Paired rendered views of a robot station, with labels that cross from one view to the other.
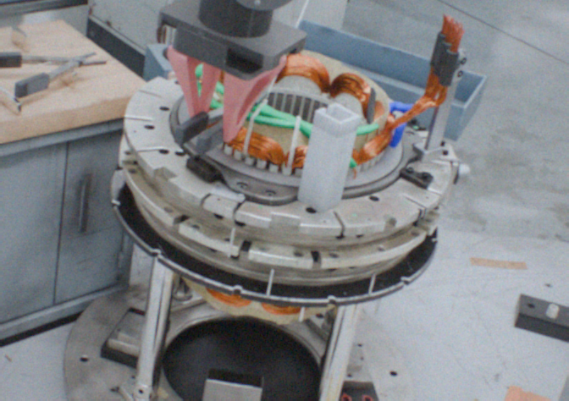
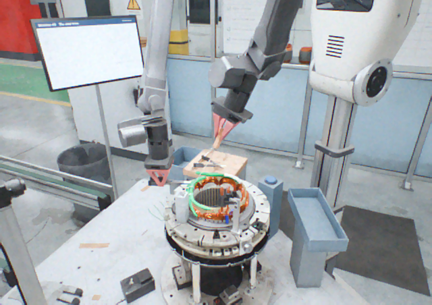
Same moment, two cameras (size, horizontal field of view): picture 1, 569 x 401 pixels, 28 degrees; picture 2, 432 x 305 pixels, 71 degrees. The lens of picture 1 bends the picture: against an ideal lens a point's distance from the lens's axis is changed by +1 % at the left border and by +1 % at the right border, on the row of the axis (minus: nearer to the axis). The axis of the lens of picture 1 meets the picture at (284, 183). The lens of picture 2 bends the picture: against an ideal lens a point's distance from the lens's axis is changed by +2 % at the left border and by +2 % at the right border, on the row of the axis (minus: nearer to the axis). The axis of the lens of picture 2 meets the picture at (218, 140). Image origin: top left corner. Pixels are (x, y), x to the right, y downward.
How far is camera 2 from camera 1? 1.02 m
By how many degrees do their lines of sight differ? 63
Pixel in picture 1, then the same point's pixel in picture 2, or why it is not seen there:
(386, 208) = (192, 233)
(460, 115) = (308, 241)
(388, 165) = (214, 225)
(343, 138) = (177, 201)
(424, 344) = not seen: outside the picture
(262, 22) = (154, 156)
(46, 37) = (234, 160)
